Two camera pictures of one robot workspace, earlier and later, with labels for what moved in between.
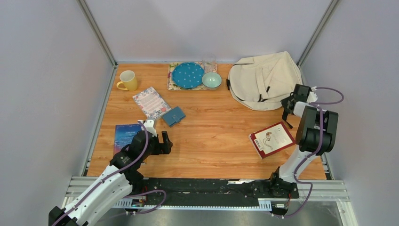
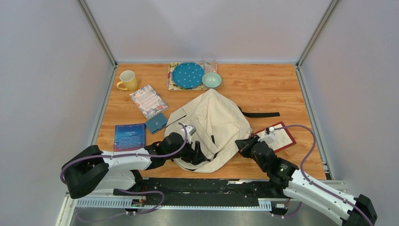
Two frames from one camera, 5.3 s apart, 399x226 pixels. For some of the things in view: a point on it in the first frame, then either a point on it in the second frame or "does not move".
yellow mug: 129,79 does not move
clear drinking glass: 210,64 does not move
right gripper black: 284,103 → 243,146
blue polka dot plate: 188,75 does not move
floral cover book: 152,105 does not move
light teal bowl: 211,80 does not move
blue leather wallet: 174,116 → 156,123
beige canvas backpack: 260,83 → 219,125
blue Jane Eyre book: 124,135 does not move
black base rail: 178,191 does not move
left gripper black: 163,148 → 196,157
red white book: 271,140 does not move
